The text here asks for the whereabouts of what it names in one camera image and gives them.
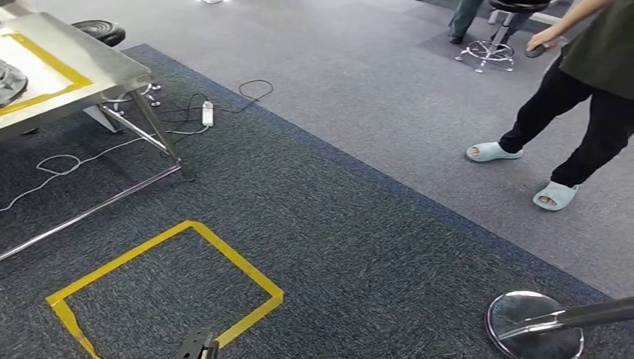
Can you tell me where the person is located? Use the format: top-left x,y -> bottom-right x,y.
447,0 -> 485,46
465,0 -> 634,212

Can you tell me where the yellow tape rectangle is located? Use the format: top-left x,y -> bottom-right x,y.
0,31 -> 94,118

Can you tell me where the grey round ribbed plastic part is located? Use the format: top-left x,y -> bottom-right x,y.
0,59 -> 29,109

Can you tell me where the black round stool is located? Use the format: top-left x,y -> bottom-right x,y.
455,0 -> 552,74
71,19 -> 162,108

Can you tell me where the white floor cable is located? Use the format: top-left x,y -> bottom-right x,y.
0,123 -> 212,214

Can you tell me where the black floor cable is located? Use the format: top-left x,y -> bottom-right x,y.
157,79 -> 275,131

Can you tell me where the pale blue slipper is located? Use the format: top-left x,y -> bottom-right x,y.
532,180 -> 579,212
465,141 -> 525,164

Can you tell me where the stainless steel workbench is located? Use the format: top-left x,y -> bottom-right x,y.
0,10 -> 193,263

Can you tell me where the chrome stanchion with round base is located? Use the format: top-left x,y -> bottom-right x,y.
484,290 -> 634,359

